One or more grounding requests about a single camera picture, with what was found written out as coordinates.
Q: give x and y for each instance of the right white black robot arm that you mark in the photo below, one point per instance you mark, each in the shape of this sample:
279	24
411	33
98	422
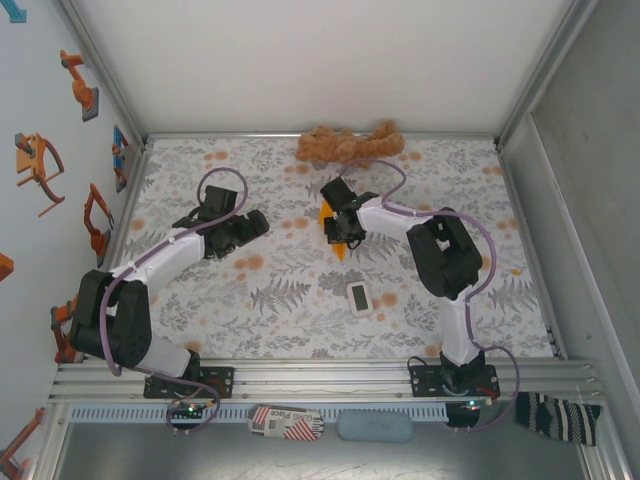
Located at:
445	260

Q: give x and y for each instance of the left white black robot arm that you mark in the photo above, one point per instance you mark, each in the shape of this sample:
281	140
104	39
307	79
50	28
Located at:
130	330

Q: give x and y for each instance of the white digital timer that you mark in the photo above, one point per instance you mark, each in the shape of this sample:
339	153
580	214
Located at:
359	297

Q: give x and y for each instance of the brown teddy bear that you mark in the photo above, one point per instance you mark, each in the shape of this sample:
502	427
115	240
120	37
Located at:
345	147

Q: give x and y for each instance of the floral patterned table mat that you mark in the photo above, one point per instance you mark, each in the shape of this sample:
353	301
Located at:
300	330

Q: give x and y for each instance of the red white printed package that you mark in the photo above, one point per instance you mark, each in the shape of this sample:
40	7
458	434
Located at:
285	424

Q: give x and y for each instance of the grey blue sponge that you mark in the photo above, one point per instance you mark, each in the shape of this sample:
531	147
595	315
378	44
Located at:
375	426

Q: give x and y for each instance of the black white striped sock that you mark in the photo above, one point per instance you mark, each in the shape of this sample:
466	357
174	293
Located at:
560	417

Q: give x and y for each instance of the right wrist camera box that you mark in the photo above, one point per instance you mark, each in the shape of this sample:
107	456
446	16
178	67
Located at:
337	191

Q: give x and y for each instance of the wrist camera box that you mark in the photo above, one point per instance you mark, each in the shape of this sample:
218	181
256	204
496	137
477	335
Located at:
337	191
220	200

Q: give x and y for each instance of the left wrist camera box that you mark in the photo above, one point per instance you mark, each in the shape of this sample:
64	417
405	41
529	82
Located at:
220	200

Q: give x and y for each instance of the thin aluminium frame rail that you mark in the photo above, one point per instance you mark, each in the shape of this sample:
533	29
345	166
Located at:
225	135

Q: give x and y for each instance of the aluminium side frame rail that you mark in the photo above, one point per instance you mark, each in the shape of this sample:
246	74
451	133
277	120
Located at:
516	190
116	250

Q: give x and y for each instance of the blue orange wall sticker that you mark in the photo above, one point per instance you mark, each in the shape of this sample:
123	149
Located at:
120	155

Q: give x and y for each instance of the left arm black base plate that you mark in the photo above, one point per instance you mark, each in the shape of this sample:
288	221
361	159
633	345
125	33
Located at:
220	382

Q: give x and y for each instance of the wide aluminium frame rail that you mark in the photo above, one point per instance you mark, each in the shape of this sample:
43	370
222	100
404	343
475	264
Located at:
320	382

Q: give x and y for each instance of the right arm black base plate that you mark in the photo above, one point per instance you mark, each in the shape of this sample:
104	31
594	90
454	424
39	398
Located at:
425	382

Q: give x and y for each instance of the aluminium frame post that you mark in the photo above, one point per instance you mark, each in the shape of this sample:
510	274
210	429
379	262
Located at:
542	75
108	75

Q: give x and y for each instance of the orange gripper claw wall sticker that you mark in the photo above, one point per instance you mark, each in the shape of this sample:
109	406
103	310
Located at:
30	160

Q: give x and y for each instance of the orange block wall sticker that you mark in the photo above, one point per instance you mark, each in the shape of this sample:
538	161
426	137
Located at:
5	267

